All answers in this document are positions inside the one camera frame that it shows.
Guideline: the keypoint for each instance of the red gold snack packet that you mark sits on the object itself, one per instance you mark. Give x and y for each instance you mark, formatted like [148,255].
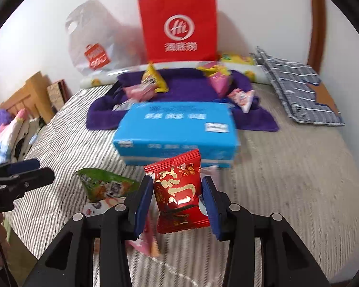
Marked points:
[178,191]

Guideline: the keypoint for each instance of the wooden headboard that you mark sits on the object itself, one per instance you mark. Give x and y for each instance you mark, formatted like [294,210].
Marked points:
[33,97]

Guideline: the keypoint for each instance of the white plastic Miniso bag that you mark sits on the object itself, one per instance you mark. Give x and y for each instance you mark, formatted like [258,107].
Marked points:
[98,42]

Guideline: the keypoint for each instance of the pink white small packet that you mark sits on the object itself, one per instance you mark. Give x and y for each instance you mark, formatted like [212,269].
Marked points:
[242,99]

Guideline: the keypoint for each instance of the patterned box by headboard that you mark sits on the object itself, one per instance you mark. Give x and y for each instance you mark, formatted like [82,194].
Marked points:
[58,94]

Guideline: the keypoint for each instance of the plush toy pile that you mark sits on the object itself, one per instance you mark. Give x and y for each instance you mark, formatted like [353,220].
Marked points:
[18,134]

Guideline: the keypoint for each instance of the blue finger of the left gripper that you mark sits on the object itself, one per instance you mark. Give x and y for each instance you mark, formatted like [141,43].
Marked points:
[23,166]

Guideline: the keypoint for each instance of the blue plaid folded cloth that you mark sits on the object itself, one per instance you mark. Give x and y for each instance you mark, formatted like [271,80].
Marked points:
[301,91]

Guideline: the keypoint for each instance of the red paper shopping bag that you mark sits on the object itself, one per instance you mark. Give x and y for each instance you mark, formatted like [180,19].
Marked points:
[179,30]

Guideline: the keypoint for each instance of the pink yellow snack packet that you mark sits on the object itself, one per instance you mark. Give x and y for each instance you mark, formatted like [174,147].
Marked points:
[218,75]

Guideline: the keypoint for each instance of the green snack packet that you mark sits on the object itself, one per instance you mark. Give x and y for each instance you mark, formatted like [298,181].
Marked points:
[101,184]

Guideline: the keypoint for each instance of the blue tissue pack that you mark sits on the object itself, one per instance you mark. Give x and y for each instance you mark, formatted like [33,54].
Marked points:
[152,131]

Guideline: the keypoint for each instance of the yellow triangular snack packet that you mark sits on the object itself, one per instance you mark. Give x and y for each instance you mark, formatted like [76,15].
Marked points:
[153,78]

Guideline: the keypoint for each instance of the purple towel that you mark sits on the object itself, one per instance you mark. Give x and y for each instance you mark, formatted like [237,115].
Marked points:
[185,85]

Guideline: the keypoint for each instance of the yellow snack bag at back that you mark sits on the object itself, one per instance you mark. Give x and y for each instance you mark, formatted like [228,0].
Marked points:
[236,59]

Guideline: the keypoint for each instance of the brown wooden door frame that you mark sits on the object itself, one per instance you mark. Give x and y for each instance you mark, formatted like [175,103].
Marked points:
[318,34]

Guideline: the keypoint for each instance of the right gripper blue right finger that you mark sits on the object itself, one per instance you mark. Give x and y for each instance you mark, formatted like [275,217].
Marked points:
[217,206]

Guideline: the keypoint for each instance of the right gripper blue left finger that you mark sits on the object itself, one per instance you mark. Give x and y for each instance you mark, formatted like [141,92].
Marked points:
[138,204]

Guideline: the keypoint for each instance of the silver clear packet on towel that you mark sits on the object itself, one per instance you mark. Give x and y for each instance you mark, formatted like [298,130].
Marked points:
[125,106]

